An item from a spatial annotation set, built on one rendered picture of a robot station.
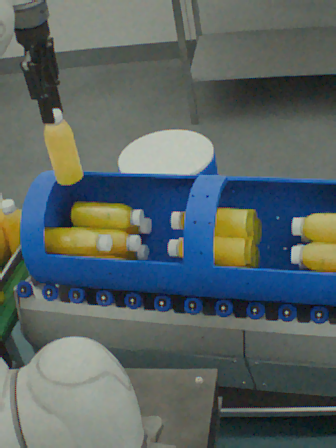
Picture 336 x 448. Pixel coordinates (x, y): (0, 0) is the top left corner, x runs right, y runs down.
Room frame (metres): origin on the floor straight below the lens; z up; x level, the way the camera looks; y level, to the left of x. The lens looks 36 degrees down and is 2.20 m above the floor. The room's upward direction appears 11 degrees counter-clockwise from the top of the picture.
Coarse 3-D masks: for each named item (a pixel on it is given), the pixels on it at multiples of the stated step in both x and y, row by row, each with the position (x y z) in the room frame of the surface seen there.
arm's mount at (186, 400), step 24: (144, 384) 0.98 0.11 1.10; (168, 384) 0.97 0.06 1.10; (192, 384) 0.96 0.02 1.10; (216, 384) 0.96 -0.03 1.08; (144, 408) 0.92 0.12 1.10; (168, 408) 0.91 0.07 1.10; (192, 408) 0.90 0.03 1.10; (216, 408) 0.93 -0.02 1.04; (168, 432) 0.85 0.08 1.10; (192, 432) 0.84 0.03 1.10; (216, 432) 0.90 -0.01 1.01
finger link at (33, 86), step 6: (30, 66) 1.46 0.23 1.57; (24, 72) 1.47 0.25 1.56; (30, 72) 1.47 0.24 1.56; (30, 78) 1.47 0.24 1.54; (36, 78) 1.47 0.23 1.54; (30, 84) 1.47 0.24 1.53; (36, 84) 1.47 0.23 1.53; (30, 90) 1.47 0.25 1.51; (36, 90) 1.47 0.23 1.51; (30, 96) 1.48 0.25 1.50
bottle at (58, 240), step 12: (48, 228) 1.50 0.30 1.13; (60, 228) 1.49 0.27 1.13; (72, 228) 1.49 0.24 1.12; (84, 228) 1.48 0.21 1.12; (48, 240) 1.47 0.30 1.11; (60, 240) 1.46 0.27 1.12; (72, 240) 1.45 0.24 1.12; (84, 240) 1.44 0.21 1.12; (96, 240) 1.44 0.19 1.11; (48, 252) 1.47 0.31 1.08; (60, 252) 1.46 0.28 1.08; (72, 252) 1.44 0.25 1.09; (84, 252) 1.43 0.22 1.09; (96, 252) 1.44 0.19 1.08
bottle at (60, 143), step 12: (60, 120) 1.52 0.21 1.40; (48, 132) 1.50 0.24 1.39; (60, 132) 1.50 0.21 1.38; (72, 132) 1.52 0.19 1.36; (48, 144) 1.50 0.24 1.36; (60, 144) 1.49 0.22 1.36; (72, 144) 1.50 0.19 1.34; (60, 156) 1.49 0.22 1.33; (72, 156) 1.50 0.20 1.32; (60, 168) 1.49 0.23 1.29; (72, 168) 1.49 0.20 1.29; (60, 180) 1.49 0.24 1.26; (72, 180) 1.49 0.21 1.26
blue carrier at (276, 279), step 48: (48, 192) 1.50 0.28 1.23; (96, 192) 1.65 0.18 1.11; (144, 192) 1.60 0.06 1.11; (192, 192) 1.39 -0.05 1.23; (240, 192) 1.50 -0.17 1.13; (288, 192) 1.46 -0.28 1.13; (144, 240) 1.56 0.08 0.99; (192, 240) 1.29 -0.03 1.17; (288, 240) 1.44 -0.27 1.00; (96, 288) 1.41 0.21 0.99; (144, 288) 1.33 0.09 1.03; (192, 288) 1.28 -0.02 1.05; (240, 288) 1.24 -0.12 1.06; (288, 288) 1.19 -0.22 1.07
